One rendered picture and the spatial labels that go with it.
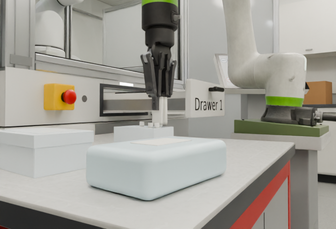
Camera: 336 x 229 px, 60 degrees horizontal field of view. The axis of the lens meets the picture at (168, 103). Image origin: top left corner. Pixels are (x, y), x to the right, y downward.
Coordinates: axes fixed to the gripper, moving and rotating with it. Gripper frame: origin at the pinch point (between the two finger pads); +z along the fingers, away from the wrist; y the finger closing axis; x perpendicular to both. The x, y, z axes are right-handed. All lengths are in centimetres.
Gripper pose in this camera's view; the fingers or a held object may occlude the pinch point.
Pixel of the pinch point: (159, 110)
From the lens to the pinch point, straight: 73.6
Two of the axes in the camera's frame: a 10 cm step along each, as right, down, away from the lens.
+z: 0.0, 10.0, -0.2
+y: 5.5, 0.2, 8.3
